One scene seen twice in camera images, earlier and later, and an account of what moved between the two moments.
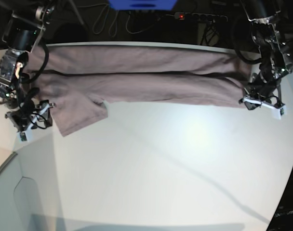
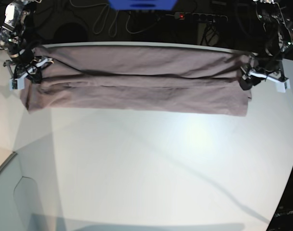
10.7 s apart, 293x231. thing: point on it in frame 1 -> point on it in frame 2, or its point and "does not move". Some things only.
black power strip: (200, 17) does not move
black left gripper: (20, 105) -> (22, 53)
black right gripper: (261, 85) -> (262, 63)
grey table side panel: (15, 205) does not move
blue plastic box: (142, 5) does not move
